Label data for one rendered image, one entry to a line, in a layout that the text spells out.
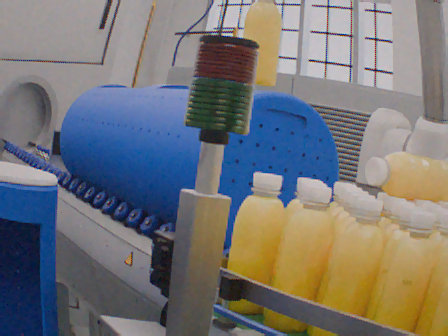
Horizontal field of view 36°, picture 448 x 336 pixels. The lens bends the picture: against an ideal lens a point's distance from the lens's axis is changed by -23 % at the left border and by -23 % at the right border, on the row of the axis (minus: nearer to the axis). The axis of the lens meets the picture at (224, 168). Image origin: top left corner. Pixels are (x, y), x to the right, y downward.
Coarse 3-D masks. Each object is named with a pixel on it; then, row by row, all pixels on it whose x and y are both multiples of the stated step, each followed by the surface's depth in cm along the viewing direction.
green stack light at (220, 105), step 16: (192, 80) 83; (208, 80) 81; (224, 80) 81; (192, 96) 83; (208, 96) 81; (224, 96) 81; (240, 96) 82; (192, 112) 82; (208, 112) 81; (224, 112) 81; (240, 112) 82; (208, 128) 81; (224, 128) 81; (240, 128) 82
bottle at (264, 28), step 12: (264, 0) 148; (252, 12) 147; (264, 12) 147; (276, 12) 148; (252, 24) 147; (264, 24) 147; (276, 24) 147; (252, 36) 147; (264, 36) 147; (276, 36) 148; (264, 48) 147; (276, 48) 148; (264, 60) 147; (276, 60) 149; (264, 72) 148; (276, 72) 150; (264, 84) 148
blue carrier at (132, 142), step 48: (96, 96) 197; (144, 96) 169; (288, 96) 141; (96, 144) 178; (144, 144) 154; (192, 144) 137; (240, 144) 137; (288, 144) 141; (144, 192) 155; (240, 192) 138; (288, 192) 143
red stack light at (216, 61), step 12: (204, 48) 82; (216, 48) 81; (228, 48) 81; (240, 48) 81; (252, 48) 82; (204, 60) 82; (216, 60) 81; (228, 60) 81; (240, 60) 81; (252, 60) 82; (192, 72) 83; (204, 72) 82; (216, 72) 81; (228, 72) 81; (240, 72) 81; (252, 72) 82; (252, 84) 83
